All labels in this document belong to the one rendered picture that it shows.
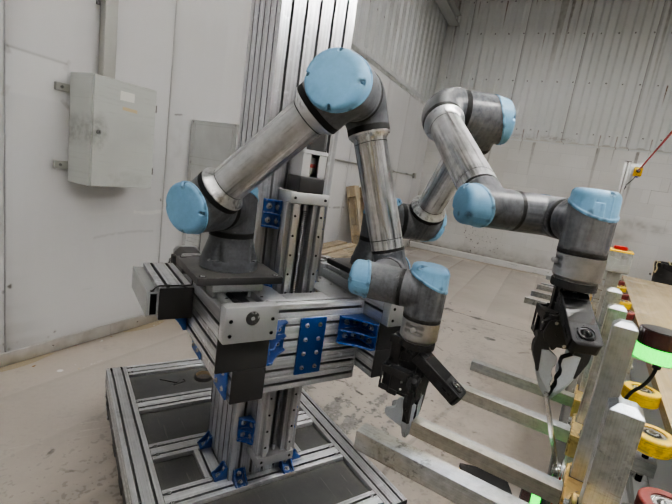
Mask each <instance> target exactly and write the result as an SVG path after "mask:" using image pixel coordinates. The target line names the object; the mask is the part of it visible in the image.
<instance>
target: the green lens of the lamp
mask: <svg viewBox="0 0 672 504"><path fill-rule="evenodd" d="M633 355H635V356H636V357H638V358H640V359H642V360H644V361H647V362H649V363H652V364H655V365H659V366H663V367H668V368H672V354H671V353H666V352H662V351H658V350H655V349H652V348H649V347H647V346H645V345H643V344H641V343H639V342H638V341H636V345H635V348H634V351H633Z"/></svg>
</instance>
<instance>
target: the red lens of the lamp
mask: <svg viewBox="0 0 672 504"><path fill-rule="evenodd" d="M642 325H643V324H640V326H639V329H638V330H639V335H638V338H637V340H638V341H640V342H642V343H644V344H646V345H648V346H651V347H654V348H657V349H661V350H664V351H669V352H672V337H668V336H664V335H661V334H658V333H655V332H652V331H649V330H647V329H645V328H644V327H642Z"/></svg>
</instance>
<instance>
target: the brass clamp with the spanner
mask: <svg viewBox="0 0 672 504"><path fill-rule="evenodd" d="M571 466H572V462H571V463H567V464H566V466H565V471H564V475H563V479H562V481H563V487H562V493H561V496H560V500H559V503H558V504H563V500H564V498H567V499H569V498H570V496H571V495H572V493H575V491H581V489H582V485H583V482H582V481H580V480H578V479H575V478H573V477H571V476H570V473H571Z"/></svg>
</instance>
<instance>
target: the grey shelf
mask: <svg viewBox="0 0 672 504"><path fill-rule="evenodd" d="M195 124H196V127H195ZM238 132H239V125H238V124H228V123H219V122H210V121H200V120H192V126H191V139H190V152H189V164H188V177H187V181H191V180H193V179H194V178H195V177H196V176H197V175H198V174H199V173H200V172H202V171H203V170H204V169H205V168H208V167H211V168H217V167H218V166H219V165H221V164H222V163H223V162H224V161H225V160H226V159H227V158H229V157H230V155H232V154H233V153H234V152H235V151H237V142H238ZM194 137H195V140H194ZM193 149H194V152H193ZM191 174H192V177H191ZM186 235H187V238H186ZM198 242H199V234H186V233H183V240H182V246H196V247H197V248H198Z"/></svg>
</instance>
